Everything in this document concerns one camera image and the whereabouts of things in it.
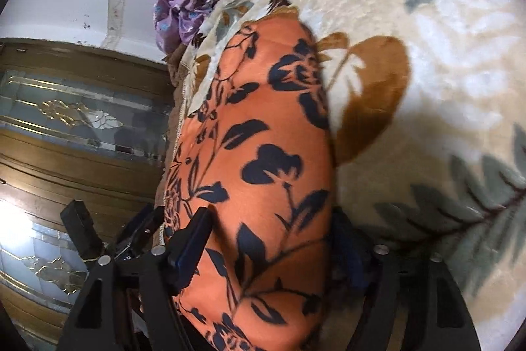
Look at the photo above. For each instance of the cream leaf-print plush blanket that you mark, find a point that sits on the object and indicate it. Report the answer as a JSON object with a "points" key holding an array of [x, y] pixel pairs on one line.
{"points": [[431, 67]]}

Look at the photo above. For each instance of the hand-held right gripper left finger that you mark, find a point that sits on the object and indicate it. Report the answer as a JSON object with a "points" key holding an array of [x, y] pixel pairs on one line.
{"points": [[191, 248]]}

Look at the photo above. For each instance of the orange black floral garment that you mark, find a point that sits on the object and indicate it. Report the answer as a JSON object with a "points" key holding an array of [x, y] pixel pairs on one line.
{"points": [[267, 129]]}

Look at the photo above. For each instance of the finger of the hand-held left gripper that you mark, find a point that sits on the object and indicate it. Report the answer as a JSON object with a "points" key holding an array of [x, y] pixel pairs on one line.
{"points": [[139, 229], [82, 227]]}

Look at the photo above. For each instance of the purple floral cloth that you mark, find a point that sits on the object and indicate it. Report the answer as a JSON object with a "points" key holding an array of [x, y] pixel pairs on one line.
{"points": [[185, 1]]}

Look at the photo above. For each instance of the wooden door with glass panels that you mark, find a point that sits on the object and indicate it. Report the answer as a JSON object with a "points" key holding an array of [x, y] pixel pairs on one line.
{"points": [[82, 157]]}

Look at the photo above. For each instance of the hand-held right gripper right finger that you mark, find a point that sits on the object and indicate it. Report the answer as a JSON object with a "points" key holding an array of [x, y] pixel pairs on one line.
{"points": [[356, 268]]}

